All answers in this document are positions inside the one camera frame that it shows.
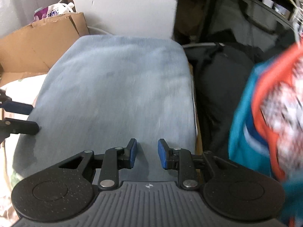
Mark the teal printed cloth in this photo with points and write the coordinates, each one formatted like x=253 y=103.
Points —
x=272 y=123

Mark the flattened cardboard box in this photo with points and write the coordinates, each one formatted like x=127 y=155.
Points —
x=35 y=47

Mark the dark grey mesh hamper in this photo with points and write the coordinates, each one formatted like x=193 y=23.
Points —
x=248 y=14

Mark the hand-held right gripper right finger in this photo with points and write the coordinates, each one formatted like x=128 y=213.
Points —
x=162 y=153

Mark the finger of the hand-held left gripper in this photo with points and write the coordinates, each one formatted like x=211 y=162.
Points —
x=17 y=107
x=23 y=126

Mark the black bag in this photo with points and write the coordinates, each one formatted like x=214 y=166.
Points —
x=220 y=94

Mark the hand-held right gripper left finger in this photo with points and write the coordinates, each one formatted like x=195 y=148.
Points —
x=133 y=152

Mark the purple and white packet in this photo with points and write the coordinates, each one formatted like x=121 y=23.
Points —
x=52 y=10

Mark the cream bear print bedsheet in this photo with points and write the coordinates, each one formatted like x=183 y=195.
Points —
x=19 y=94

